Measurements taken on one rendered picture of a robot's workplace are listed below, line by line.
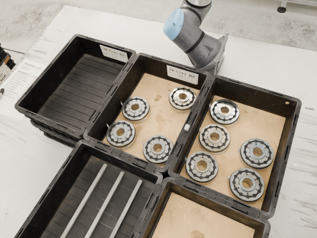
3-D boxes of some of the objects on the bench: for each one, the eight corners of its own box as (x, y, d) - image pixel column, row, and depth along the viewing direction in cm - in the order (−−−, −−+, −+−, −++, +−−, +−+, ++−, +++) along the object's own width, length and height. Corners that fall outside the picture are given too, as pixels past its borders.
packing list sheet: (22, 57, 136) (21, 57, 135) (58, 67, 130) (58, 66, 129) (-19, 108, 121) (-20, 107, 121) (20, 121, 115) (20, 120, 115)
